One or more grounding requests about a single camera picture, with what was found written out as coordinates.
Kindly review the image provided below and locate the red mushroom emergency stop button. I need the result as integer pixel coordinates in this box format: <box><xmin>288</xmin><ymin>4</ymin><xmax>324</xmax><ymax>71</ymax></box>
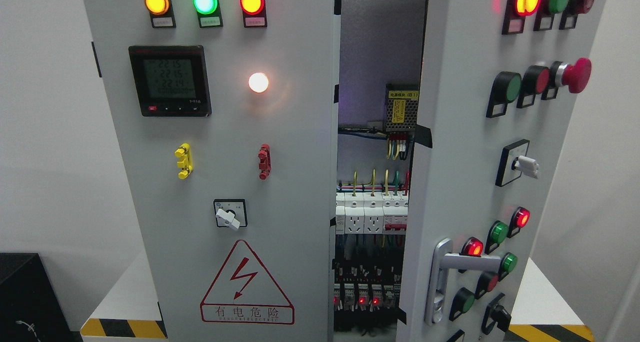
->
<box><xmin>541</xmin><ymin>57</ymin><xmax>592</xmax><ymax>100</ymax></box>

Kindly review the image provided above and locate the yellow indicator lamp left door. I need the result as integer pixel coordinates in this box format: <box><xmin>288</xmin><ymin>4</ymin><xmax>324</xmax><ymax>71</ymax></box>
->
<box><xmin>144</xmin><ymin>0</ymin><xmax>176</xmax><ymax>29</ymax></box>

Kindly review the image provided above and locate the grey cabinet door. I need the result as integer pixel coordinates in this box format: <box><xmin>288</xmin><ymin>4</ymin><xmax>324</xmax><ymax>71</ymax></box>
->
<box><xmin>396</xmin><ymin>0</ymin><xmax>606</xmax><ymax>342</ymax></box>
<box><xmin>84</xmin><ymin>0</ymin><xmax>340</xmax><ymax>342</ymax></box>

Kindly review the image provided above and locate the black digital power meter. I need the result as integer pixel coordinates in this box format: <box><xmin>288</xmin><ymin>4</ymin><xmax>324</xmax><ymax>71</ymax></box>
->
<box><xmin>128</xmin><ymin>45</ymin><xmax>211</xmax><ymax>117</ymax></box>

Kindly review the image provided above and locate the green indicator lamp left door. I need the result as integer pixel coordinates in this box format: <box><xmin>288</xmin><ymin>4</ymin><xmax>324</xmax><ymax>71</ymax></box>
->
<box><xmin>192</xmin><ymin>0</ymin><xmax>223</xmax><ymax>28</ymax></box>

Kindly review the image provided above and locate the red terminal post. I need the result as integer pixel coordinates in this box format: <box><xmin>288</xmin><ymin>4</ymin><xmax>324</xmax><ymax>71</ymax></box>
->
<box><xmin>257</xmin><ymin>143</ymin><xmax>272</xmax><ymax>180</ymax></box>

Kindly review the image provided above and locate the red electric hazard warning sticker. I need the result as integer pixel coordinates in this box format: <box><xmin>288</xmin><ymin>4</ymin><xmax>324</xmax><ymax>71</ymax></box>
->
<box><xmin>199</xmin><ymin>239</ymin><xmax>295</xmax><ymax>325</ymax></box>

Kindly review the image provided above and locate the silver door handle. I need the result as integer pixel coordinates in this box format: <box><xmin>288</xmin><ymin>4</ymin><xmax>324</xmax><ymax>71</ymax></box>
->
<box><xmin>423</xmin><ymin>238</ymin><xmax>502</xmax><ymax>326</ymax></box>

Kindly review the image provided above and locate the yellow terminal post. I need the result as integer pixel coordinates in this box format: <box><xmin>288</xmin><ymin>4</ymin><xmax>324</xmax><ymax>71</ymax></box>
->
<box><xmin>174</xmin><ymin>143</ymin><xmax>194</xmax><ymax>180</ymax></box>

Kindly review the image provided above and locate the red indicator lamp left door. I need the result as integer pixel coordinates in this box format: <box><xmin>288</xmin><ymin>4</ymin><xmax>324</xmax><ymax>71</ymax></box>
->
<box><xmin>239</xmin><ymin>0</ymin><xmax>268</xmax><ymax>28</ymax></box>

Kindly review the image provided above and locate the relay terminal row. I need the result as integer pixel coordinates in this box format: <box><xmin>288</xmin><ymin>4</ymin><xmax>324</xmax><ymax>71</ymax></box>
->
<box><xmin>333</xmin><ymin>260</ymin><xmax>402</xmax><ymax>313</ymax></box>

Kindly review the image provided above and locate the white selector switch right door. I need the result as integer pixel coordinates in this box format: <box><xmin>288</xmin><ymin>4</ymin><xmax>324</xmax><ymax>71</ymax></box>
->
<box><xmin>494</xmin><ymin>139</ymin><xmax>539</xmax><ymax>187</ymax></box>

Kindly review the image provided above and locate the white rotary selector switch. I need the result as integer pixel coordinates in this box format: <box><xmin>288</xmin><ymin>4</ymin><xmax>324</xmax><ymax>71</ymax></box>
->
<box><xmin>213</xmin><ymin>198</ymin><xmax>248</xmax><ymax>231</ymax></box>

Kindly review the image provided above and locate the metal mesh power supply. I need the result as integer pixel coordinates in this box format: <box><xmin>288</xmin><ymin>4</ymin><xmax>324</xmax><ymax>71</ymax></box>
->
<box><xmin>383</xmin><ymin>83</ymin><xmax>419</xmax><ymax>133</ymax></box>

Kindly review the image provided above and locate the black box lower left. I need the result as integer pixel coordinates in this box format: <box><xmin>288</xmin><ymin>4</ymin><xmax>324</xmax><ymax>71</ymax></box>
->
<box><xmin>0</xmin><ymin>253</ymin><xmax>74</xmax><ymax>342</ymax></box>

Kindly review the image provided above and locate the white lit indicator lamp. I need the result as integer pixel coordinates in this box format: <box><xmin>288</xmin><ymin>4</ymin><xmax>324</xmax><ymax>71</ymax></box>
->
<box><xmin>247</xmin><ymin>71</ymin><xmax>270</xmax><ymax>93</ymax></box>

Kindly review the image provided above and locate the white socket breaker row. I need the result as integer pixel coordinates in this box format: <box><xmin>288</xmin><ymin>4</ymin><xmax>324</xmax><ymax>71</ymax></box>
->
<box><xmin>335</xmin><ymin>191</ymin><xmax>409</xmax><ymax>235</ymax></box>

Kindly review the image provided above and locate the white platform with hazard stripes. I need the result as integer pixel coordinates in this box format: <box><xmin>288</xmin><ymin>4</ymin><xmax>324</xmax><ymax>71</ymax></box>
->
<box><xmin>78</xmin><ymin>251</ymin><xmax>595</xmax><ymax>342</ymax></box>

